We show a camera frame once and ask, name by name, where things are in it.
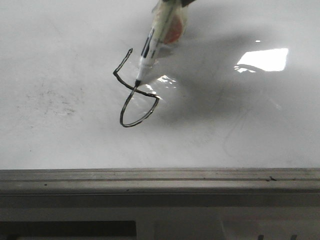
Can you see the white black whiteboard marker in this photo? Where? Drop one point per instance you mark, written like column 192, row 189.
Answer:
column 163, row 16

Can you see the white whiteboard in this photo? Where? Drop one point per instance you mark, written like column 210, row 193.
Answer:
column 239, row 96

